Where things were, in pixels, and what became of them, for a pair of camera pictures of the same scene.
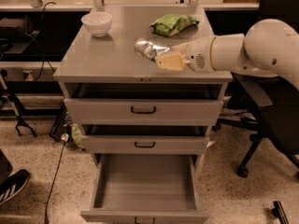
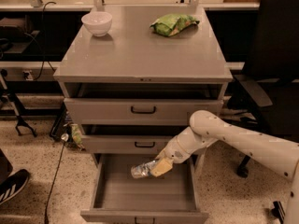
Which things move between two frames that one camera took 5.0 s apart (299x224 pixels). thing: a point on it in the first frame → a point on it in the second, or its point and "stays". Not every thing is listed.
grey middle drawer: x=145 y=139 stays
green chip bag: x=172 y=24 stays
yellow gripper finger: x=173 y=62 → x=162 y=167
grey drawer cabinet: x=148 y=126 stays
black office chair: x=269 y=104 stays
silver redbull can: x=149 y=49 → x=142 y=170
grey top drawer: x=143 y=105 stays
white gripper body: x=198 y=55 → x=173 y=153
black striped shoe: x=13 y=184 stays
